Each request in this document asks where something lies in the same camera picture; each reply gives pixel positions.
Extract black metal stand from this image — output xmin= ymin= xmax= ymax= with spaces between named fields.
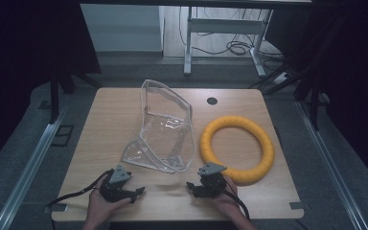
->
xmin=48 ymin=61 xmax=103 ymax=125
xmin=248 ymin=12 xmax=346 ymax=132

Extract dark curtain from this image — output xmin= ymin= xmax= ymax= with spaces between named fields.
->
xmin=264 ymin=0 xmax=368 ymax=193
xmin=0 ymin=0 xmax=103 ymax=175

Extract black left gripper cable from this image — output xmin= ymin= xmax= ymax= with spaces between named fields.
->
xmin=45 ymin=169 xmax=115 ymax=230

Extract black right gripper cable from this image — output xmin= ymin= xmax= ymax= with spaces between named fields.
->
xmin=221 ymin=184 xmax=251 ymax=221

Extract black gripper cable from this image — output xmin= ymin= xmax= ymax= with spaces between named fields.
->
xmin=221 ymin=184 xmax=251 ymax=221
xmin=45 ymin=169 xmax=115 ymax=230

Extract person's left hand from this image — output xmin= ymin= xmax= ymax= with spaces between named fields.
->
xmin=85 ymin=181 xmax=132 ymax=224

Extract person's right hand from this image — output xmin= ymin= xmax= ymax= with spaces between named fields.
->
xmin=212 ymin=175 xmax=242 ymax=218

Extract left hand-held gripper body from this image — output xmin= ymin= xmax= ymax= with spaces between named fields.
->
xmin=100 ymin=165 xmax=132 ymax=203

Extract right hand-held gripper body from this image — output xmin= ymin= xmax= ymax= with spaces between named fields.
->
xmin=197 ymin=162 xmax=228 ymax=198

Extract black floor cables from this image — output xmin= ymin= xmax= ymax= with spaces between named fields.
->
xmin=177 ymin=6 xmax=286 ymax=65

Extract yellow foam ring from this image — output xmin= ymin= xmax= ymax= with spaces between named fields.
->
xmin=199 ymin=115 xmax=276 ymax=186

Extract white power strip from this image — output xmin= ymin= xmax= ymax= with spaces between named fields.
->
xmin=272 ymin=71 xmax=292 ymax=85

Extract white metal desk frame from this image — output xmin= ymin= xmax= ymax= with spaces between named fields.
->
xmin=183 ymin=6 xmax=274 ymax=78

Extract aluminium floor rail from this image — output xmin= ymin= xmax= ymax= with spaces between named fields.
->
xmin=0 ymin=104 xmax=69 ymax=230
xmin=294 ymin=100 xmax=368 ymax=230

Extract transparent plastic bag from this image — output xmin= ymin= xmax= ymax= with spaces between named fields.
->
xmin=121 ymin=79 xmax=196 ymax=174

